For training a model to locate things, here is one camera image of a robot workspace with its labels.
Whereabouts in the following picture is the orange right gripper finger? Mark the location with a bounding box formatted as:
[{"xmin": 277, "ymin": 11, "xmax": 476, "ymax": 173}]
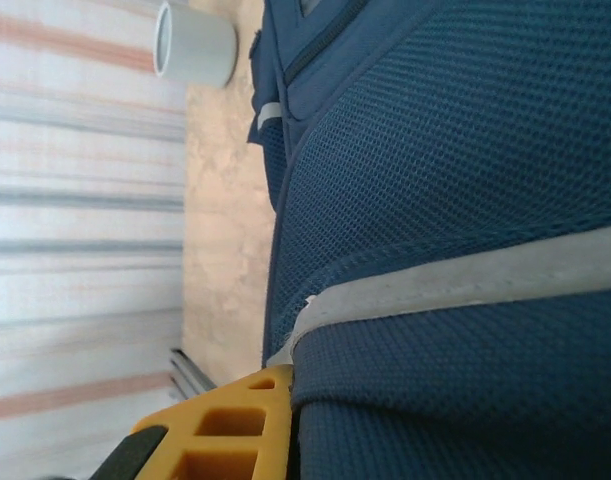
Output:
[{"xmin": 92, "ymin": 363, "xmax": 300, "ymax": 480}]

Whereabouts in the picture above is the grey ceramic cup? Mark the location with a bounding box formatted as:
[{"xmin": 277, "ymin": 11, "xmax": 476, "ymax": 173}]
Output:
[{"xmin": 153, "ymin": 0, "xmax": 239, "ymax": 89}]

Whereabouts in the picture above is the aluminium rail frame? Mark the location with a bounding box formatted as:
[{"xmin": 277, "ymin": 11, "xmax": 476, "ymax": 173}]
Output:
[{"xmin": 167, "ymin": 347, "xmax": 220, "ymax": 404}]

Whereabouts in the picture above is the navy blue backpack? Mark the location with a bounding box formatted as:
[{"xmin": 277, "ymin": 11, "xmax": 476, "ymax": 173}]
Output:
[{"xmin": 247, "ymin": 0, "xmax": 611, "ymax": 480}]

